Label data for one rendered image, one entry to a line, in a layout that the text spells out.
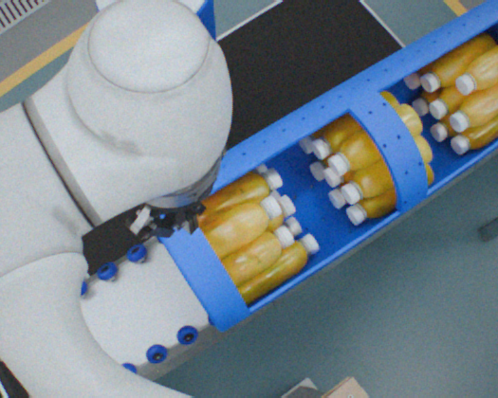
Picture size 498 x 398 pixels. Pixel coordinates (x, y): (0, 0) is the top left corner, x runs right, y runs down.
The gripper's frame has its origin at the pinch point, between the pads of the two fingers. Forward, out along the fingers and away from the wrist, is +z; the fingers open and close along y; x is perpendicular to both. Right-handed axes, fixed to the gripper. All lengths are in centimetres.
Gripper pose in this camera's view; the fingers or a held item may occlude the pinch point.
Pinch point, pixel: (184, 216)
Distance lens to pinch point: 73.5
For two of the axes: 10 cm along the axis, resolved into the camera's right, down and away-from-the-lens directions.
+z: -0.4, 2.7, 9.6
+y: 6.6, -7.2, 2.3
